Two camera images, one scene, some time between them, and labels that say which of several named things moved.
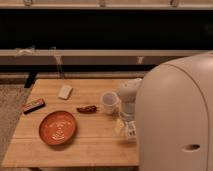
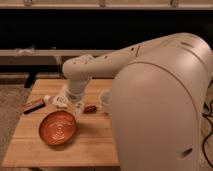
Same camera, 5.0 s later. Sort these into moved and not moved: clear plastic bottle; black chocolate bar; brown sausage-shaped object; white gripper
Moved: white gripper; clear plastic bottle
Not moved: black chocolate bar; brown sausage-shaped object
